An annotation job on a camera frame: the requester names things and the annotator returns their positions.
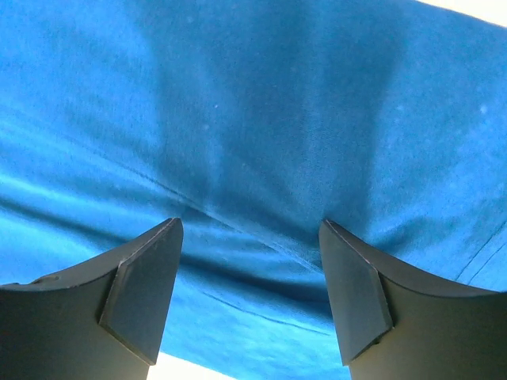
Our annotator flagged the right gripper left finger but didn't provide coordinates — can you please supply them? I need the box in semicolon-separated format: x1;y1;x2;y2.
1;218;183;379

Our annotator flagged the blue mickey t-shirt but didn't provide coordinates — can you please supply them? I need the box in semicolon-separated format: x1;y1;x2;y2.
1;1;506;379

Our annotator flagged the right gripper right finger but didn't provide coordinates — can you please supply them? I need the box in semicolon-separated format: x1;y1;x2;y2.
319;220;506;379

